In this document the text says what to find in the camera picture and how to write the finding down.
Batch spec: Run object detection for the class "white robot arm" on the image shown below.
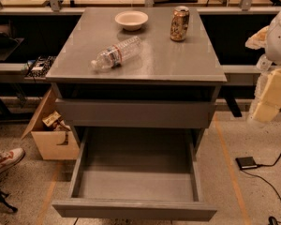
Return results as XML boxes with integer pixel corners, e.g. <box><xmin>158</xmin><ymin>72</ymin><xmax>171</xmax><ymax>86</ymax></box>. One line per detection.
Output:
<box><xmin>245</xmin><ymin>10</ymin><xmax>281</xmax><ymax>128</ymax></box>

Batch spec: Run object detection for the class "black tripod leg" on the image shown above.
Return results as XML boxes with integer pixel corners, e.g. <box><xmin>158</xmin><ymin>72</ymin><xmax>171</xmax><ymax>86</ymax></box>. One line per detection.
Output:
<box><xmin>0</xmin><ymin>190</ymin><xmax>18</xmax><ymax>213</ymax></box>

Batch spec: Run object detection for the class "black foot pedal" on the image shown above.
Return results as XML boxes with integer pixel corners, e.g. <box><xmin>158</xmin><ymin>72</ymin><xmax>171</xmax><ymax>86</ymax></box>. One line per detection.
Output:
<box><xmin>235</xmin><ymin>157</ymin><xmax>258</xmax><ymax>170</ymax></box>

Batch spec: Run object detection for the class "grey drawer cabinet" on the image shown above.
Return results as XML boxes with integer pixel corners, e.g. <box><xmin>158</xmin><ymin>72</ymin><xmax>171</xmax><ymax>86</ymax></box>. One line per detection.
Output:
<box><xmin>46</xmin><ymin>7</ymin><xmax>226</xmax><ymax>146</ymax></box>

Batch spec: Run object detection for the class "snack packet in box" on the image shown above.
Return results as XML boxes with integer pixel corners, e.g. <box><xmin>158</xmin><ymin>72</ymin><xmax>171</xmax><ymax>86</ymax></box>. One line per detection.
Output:
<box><xmin>42</xmin><ymin>111</ymin><xmax>70</xmax><ymax>131</ymax></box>

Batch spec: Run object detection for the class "black patterned notebook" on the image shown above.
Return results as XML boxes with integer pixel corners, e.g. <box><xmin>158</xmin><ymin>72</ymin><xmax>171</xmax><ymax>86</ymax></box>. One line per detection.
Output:
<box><xmin>26</xmin><ymin>56</ymin><xmax>55</xmax><ymax>78</ymax></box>

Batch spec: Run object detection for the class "gold patterned drink can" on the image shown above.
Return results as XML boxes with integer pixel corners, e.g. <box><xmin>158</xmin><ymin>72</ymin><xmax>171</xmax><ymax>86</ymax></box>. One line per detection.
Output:
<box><xmin>170</xmin><ymin>6</ymin><xmax>189</xmax><ymax>41</ymax></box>

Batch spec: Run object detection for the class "open cardboard box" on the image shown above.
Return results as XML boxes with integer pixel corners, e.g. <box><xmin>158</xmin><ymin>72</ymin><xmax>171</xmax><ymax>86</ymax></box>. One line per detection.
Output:
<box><xmin>22</xmin><ymin>88</ymin><xmax>80</xmax><ymax>160</ymax></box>

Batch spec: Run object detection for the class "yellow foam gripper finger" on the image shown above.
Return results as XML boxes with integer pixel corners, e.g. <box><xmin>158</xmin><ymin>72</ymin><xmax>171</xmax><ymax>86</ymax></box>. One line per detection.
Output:
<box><xmin>248</xmin><ymin>67</ymin><xmax>281</xmax><ymax>123</ymax></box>

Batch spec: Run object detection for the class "white paper bowl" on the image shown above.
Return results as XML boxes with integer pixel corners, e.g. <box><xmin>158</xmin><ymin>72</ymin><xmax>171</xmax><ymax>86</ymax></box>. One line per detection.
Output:
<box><xmin>115</xmin><ymin>10</ymin><xmax>148</xmax><ymax>31</ymax></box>

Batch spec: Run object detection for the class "clear plastic water bottle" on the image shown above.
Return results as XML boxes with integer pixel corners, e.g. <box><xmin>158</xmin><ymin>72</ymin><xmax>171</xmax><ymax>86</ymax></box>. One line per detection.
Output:
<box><xmin>91</xmin><ymin>36</ymin><xmax>142</xmax><ymax>70</ymax></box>

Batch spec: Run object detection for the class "black pedal cable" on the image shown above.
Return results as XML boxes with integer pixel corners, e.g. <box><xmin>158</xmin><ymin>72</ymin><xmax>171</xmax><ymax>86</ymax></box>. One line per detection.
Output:
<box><xmin>240</xmin><ymin>142</ymin><xmax>281</xmax><ymax>225</ymax></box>

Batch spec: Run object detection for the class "closed grey top drawer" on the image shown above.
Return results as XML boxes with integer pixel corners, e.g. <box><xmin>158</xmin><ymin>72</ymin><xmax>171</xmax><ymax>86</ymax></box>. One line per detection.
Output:
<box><xmin>55</xmin><ymin>98</ymin><xmax>215</xmax><ymax>128</ymax></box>

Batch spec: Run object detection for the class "white and orange sneaker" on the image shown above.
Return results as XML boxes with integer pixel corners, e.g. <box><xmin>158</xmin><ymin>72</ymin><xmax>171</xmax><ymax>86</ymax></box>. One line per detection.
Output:
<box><xmin>0</xmin><ymin>148</ymin><xmax>25</xmax><ymax>174</ymax></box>

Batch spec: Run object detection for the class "open grey middle drawer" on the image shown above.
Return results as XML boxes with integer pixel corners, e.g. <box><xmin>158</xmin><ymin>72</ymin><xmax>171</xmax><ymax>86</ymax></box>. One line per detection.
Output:
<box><xmin>52</xmin><ymin>127</ymin><xmax>216</xmax><ymax>221</ymax></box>

